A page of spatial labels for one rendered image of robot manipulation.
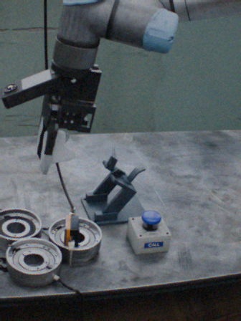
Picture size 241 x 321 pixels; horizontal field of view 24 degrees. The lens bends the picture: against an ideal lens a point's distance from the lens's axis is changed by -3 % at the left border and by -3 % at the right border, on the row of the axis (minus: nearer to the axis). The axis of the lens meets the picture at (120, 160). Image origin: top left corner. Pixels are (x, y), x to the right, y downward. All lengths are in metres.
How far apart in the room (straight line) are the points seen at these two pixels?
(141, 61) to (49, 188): 1.56
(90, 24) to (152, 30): 0.10
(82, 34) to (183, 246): 0.50
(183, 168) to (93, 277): 0.48
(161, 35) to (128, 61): 1.85
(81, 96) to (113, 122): 1.89
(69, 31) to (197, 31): 1.93
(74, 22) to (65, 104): 0.15
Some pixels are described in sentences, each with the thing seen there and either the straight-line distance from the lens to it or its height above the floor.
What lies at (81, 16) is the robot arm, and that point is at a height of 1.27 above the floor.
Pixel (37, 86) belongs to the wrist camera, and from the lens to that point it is 0.97.
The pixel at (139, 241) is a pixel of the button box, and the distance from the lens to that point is 1.12.
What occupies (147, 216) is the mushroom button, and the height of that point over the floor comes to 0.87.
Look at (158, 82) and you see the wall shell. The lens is 2.85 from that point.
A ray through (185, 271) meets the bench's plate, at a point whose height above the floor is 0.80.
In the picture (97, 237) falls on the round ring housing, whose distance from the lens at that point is 1.13.
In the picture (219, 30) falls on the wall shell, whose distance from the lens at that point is 2.87.
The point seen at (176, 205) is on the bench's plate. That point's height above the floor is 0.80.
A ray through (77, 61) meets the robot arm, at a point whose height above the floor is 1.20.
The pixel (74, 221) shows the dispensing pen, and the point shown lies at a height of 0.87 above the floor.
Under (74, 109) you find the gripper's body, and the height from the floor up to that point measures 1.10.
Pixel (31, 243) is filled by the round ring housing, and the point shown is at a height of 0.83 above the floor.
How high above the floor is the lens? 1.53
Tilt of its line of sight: 30 degrees down
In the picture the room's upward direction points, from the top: 7 degrees clockwise
